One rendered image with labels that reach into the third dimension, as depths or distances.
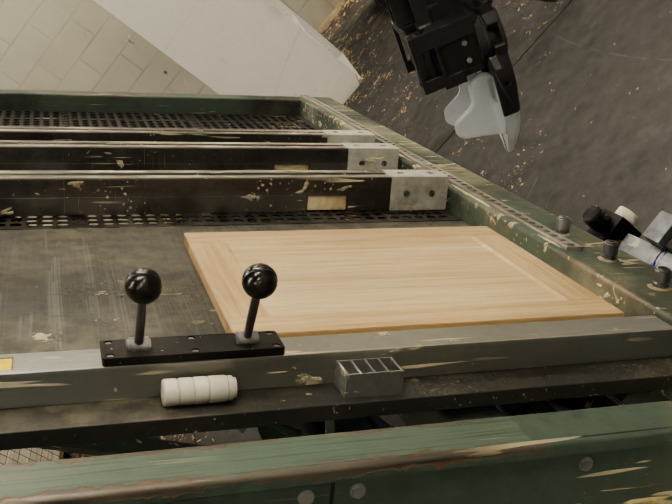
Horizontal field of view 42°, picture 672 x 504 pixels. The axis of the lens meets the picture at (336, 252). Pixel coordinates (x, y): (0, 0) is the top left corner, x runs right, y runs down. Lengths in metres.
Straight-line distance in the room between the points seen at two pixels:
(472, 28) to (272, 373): 0.45
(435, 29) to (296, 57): 4.36
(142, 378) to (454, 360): 0.37
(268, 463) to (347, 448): 0.08
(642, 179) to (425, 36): 2.23
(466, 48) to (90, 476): 0.48
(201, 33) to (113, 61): 1.59
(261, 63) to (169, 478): 4.44
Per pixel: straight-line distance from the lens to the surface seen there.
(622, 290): 1.33
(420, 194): 1.80
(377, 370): 1.04
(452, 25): 0.77
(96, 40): 6.50
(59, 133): 2.08
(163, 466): 0.78
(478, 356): 1.09
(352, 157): 2.03
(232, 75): 5.11
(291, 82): 5.16
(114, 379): 0.98
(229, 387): 0.97
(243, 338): 1.00
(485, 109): 0.82
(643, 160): 3.01
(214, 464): 0.78
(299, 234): 1.52
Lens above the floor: 1.78
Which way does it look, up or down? 25 degrees down
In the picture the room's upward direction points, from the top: 55 degrees counter-clockwise
